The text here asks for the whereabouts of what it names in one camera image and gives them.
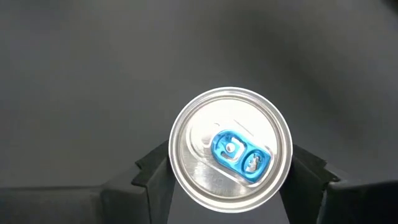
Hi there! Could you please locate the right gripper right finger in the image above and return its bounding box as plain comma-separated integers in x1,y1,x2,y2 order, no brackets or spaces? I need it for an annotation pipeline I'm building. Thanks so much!
279,144,398,224

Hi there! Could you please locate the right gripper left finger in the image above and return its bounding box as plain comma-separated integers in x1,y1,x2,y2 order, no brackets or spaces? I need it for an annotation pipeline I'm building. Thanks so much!
101,140,177,224

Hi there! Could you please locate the Red Bull Sugarfree can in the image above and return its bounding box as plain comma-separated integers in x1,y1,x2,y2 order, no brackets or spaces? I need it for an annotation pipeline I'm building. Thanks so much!
168,86,294,214

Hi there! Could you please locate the black table mat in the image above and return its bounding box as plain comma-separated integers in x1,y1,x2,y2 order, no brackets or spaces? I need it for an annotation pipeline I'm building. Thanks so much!
0,0,398,224

